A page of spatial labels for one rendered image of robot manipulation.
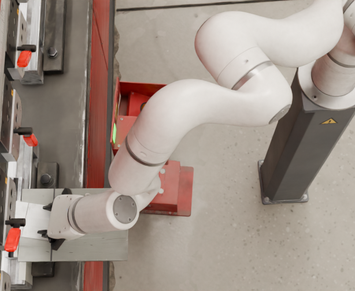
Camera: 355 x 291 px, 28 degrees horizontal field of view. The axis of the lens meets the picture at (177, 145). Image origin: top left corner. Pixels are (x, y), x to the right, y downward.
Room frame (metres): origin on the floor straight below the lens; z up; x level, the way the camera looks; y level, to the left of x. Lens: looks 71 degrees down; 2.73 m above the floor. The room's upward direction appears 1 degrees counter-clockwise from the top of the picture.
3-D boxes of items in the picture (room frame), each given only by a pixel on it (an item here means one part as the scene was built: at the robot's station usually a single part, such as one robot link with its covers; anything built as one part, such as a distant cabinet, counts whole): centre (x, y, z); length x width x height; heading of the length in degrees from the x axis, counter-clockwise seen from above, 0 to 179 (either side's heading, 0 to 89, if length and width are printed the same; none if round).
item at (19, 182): (0.41, 0.40, 0.98); 0.20 x 0.03 x 0.03; 0
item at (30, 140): (0.54, 0.34, 1.20); 0.04 x 0.02 x 0.10; 90
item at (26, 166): (0.44, 0.40, 0.92); 0.39 x 0.06 x 0.10; 0
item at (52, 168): (0.43, 0.35, 0.89); 0.30 x 0.05 x 0.03; 0
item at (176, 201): (0.74, 0.07, 0.06); 0.25 x 0.20 x 0.12; 85
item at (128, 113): (0.74, 0.10, 0.75); 0.20 x 0.16 x 0.18; 175
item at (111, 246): (0.39, 0.26, 1.00); 0.26 x 0.18 x 0.01; 90
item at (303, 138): (0.77, -0.41, 0.50); 0.18 x 0.18 x 1.00; 3
